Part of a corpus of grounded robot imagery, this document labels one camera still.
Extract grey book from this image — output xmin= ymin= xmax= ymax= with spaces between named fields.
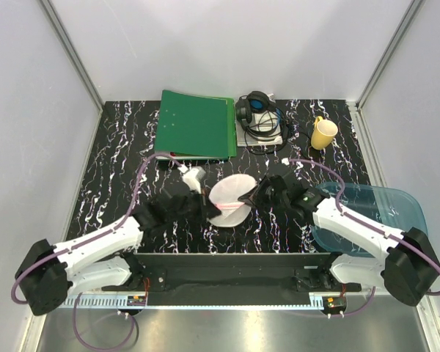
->
xmin=235 ymin=97 xmax=283 ymax=147

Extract purple cable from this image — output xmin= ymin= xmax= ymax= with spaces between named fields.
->
xmin=10 ymin=152 xmax=188 ymax=304
xmin=280 ymin=158 xmax=440 ymax=296

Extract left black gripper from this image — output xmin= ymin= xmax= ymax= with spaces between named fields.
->
xmin=167 ymin=186 xmax=221 ymax=223

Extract black blue headphones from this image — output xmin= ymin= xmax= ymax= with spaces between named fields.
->
xmin=235 ymin=90 xmax=291 ymax=147

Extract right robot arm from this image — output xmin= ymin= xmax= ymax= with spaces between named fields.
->
xmin=238 ymin=176 xmax=440 ymax=307

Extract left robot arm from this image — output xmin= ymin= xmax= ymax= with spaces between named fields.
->
xmin=10 ymin=191 xmax=221 ymax=316

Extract white pink mesh laundry bag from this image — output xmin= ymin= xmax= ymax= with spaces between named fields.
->
xmin=209 ymin=174 xmax=257 ymax=227

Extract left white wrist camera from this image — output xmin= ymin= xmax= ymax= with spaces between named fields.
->
xmin=179 ymin=165 xmax=205 ymax=194

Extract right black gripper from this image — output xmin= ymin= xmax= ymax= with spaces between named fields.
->
xmin=239 ymin=176 xmax=289 ymax=213

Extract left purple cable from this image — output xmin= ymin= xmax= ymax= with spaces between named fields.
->
xmin=10 ymin=152 xmax=188 ymax=304

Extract blue transparent plastic bin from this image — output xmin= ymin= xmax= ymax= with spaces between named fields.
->
xmin=312 ymin=183 xmax=428 ymax=257

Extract green folder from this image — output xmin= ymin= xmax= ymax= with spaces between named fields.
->
xmin=154 ymin=89 xmax=237 ymax=159

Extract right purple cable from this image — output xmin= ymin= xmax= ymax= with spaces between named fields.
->
xmin=280 ymin=158 xmax=440 ymax=296

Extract yellow mug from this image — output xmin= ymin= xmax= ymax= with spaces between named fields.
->
xmin=311 ymin=116 xmax=338 ymax=150

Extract white slotted cable duct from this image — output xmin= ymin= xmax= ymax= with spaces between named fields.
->
xmin=59 ymin=294 xmax=128 ymax=309

